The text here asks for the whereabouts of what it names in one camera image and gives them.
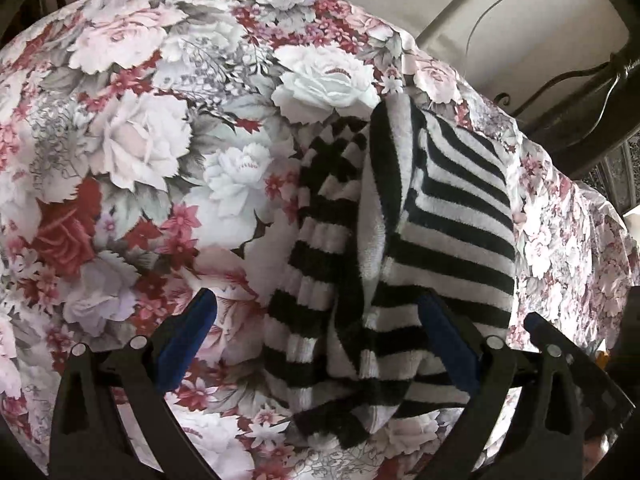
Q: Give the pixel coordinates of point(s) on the black white striped garment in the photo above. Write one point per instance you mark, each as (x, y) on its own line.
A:
(450, 230)

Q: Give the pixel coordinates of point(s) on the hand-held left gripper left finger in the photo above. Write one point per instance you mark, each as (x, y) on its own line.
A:
(182, 340)

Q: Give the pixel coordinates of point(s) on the black metal bed frame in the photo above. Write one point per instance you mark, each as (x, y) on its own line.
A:
(575, 125)

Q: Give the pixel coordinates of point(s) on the floral bed sheet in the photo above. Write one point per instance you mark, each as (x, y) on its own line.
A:
(130, 150)

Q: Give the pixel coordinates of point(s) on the grey black striped ribbed sock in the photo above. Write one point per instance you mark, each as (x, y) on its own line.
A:
(310, 270)

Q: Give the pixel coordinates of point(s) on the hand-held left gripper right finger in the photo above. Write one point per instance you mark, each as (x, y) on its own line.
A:
(452, 345)

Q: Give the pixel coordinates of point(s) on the dark ornate patterned panel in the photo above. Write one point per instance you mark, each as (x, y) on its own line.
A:
(610, 180)

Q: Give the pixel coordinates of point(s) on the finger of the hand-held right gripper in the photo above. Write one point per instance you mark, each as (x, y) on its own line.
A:
(580, 365)

